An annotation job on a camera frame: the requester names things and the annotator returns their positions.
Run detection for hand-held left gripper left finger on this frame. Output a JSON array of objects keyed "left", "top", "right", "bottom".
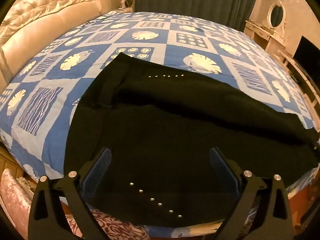
[{"left": 28, "top": 147, "right": 113, "bottom": 240}]

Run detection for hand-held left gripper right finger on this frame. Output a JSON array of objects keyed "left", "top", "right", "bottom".
[{"left": 209, "top": 147, "right": 293, "bottom": 240}]

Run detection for black pants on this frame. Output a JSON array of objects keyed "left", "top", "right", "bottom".
[{"left": 64, "top": 52, "right": 319, "bottom": 227}]

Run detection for pink velvet cushion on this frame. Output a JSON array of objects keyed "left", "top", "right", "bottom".
[{"left": 0, "top": 169, "right": 33, "bottom": 240}]

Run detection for blue patterned bedspread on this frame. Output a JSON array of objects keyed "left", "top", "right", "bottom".
[{"left": 0, "top": 11, "right": 320, "bottom": 238}]

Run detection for cream television console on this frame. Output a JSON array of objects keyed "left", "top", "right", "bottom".
[{"left": 277, "top": 50, "right": 320, "bottom": 133}]

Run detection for cream dressing table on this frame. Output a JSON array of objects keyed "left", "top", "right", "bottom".
[{"left": 244, "top": 20, "right": 285, "bottom": 53}]

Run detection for black television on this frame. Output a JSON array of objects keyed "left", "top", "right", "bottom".
[{"left": 293, "top": 35, "right": 320, "bottom": 73}]

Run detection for cream tufted headboard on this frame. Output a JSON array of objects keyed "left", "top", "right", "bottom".
[{"left": 0, "top": 0, "right": 110, "bottom": 90}]

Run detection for oval white-framed mirror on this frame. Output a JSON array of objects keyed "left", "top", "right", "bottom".
[{"left": 267, "top": 0, "right": 286, "bottom": 29}]

